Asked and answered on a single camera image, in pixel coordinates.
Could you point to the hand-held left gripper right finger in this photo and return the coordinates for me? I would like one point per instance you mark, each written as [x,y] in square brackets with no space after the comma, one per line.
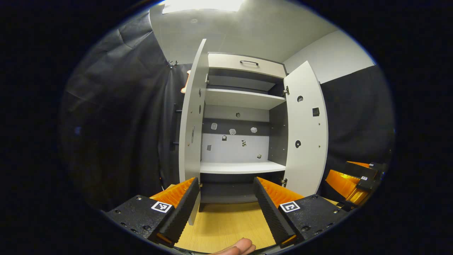
[270,212]

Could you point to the metal door hinge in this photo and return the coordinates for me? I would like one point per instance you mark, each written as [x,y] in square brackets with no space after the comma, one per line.
[286,90]
[284,182]

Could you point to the black cloth clip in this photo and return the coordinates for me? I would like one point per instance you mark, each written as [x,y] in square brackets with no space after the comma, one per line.
[172,64]

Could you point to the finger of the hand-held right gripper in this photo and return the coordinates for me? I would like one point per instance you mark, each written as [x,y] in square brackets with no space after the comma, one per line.
[341,184]
[364,170]

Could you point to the beige cabinet drawer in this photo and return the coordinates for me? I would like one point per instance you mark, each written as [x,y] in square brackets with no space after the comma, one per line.
[226,65]

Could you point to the beige double-door shoe cabinet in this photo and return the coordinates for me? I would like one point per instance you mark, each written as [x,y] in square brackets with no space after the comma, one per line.
[277,141]

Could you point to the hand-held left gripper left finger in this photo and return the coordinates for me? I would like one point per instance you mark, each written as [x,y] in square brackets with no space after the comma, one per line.
[184,212]

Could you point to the shoe cabinet door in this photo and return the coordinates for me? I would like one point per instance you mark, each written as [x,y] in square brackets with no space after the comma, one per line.
[193,124]
[306,159]

